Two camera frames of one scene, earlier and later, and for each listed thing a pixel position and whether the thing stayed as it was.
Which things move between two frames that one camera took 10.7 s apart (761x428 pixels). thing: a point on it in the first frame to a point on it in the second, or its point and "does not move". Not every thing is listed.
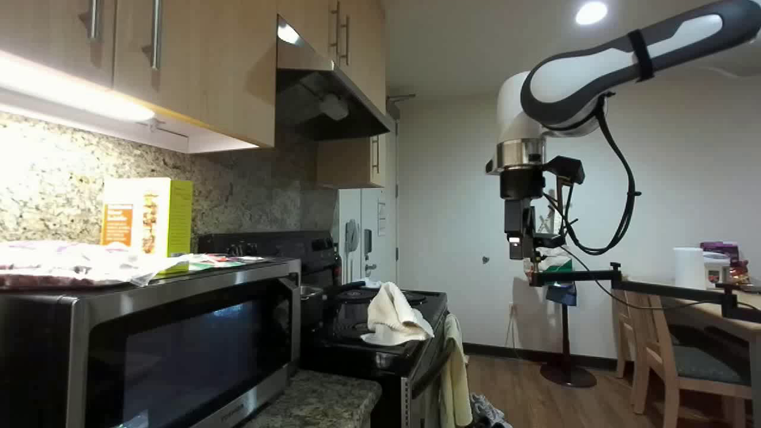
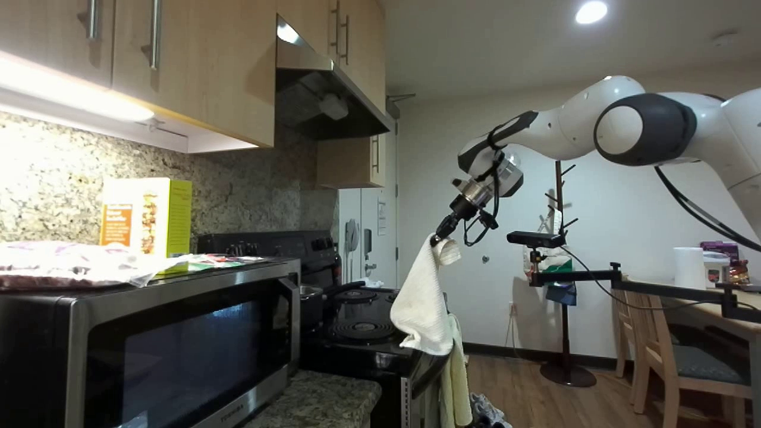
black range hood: x=314 y=102 does not move
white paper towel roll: x=691 y=268 does not move
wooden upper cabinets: x=202 y=71 does not move
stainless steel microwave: x=182 y=350 does not move
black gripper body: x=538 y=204 to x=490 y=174
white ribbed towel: x=394 y=323 to x=419 y=308
